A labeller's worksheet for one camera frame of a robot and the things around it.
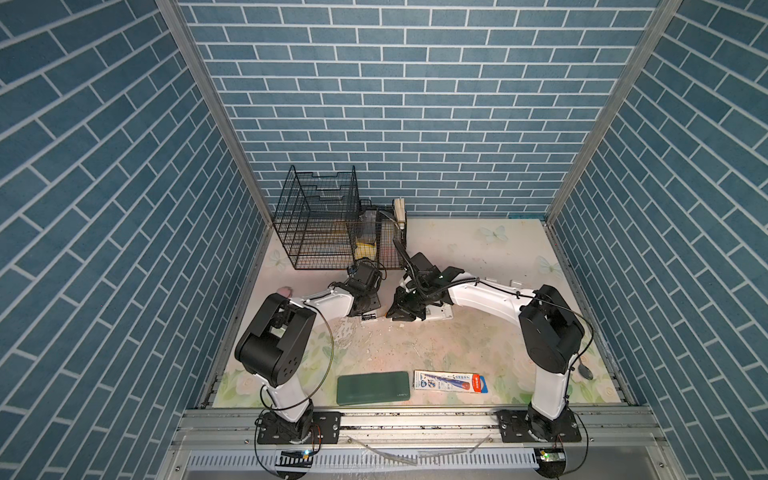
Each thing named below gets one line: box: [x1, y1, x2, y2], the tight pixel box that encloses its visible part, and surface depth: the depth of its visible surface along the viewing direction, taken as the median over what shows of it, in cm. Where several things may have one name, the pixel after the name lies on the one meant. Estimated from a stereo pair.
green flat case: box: [337, 371, 410, 406], surface depth 81 cm
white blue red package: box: [413, 370, 489, 393], surface depth 82 cm
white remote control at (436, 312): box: [425, 303, 454, 320], surface depth 95 cm
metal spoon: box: [578, 357, 593, 380], surface depth 86 cm
